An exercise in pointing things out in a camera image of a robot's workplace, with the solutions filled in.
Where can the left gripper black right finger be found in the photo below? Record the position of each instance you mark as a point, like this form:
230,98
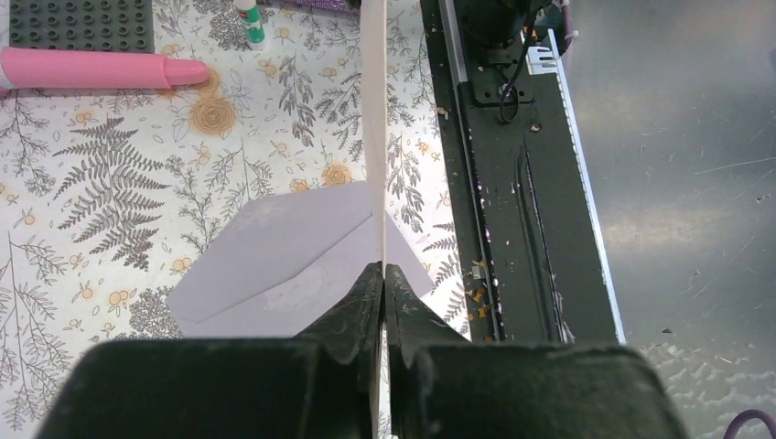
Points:
444,386

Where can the white slotted cable duct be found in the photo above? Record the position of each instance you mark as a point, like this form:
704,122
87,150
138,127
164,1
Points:
572,232

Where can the floral patterned table mat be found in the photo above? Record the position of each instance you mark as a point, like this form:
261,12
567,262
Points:
109,197

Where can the purple glitter microphone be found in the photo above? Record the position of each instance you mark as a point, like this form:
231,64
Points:
341,6

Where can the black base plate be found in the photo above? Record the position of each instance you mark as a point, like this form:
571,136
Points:
486,111

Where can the pink toy microphone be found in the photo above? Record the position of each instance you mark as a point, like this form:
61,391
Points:
27,68

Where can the tan lined letter paper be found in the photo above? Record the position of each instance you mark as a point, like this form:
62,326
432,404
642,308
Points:
374,110

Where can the grey paper envelope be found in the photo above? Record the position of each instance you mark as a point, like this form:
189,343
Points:
283,261

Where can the small glue stick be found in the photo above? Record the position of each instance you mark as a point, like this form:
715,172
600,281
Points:
250,18

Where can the dark green building baseplate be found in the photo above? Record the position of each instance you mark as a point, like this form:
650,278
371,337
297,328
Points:
92,25

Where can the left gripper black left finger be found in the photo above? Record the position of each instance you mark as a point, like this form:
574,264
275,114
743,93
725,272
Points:
320,383

